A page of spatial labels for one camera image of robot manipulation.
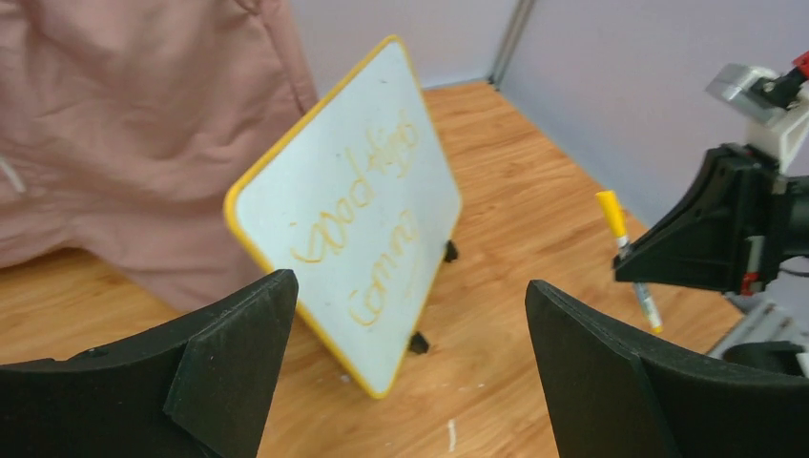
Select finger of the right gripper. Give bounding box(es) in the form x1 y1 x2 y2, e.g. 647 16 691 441
613 145 749 292

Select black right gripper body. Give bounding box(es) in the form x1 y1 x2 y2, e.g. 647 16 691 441
740 144 790 296

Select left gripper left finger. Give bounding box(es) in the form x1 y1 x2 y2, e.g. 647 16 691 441
1 269 299 457

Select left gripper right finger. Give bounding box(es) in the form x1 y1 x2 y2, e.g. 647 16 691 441
525 280 808 457

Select white whiteboard marker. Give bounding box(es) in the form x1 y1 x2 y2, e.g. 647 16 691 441
612 234 665 336

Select yellow marker cap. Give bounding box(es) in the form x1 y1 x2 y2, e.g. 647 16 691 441
595 190 628 239

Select yellow-framed whiteboard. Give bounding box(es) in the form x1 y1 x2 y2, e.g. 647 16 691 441
223 35 463 399

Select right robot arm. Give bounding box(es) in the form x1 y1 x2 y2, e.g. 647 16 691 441
612 143 808 296

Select left black whiteboard foot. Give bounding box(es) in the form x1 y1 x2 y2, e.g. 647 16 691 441
408 332 430 355

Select black whiteboard foot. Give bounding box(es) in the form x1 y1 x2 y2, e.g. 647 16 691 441
444 239 459 263
408 332 430 355

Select right black whiteboard foot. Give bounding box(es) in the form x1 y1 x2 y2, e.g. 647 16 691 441
444 239 459 263

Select pink shorts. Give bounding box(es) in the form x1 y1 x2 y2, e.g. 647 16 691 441
1 0 318 311

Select aluminium frame post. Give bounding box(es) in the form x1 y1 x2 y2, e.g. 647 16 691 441
487 0 536 91

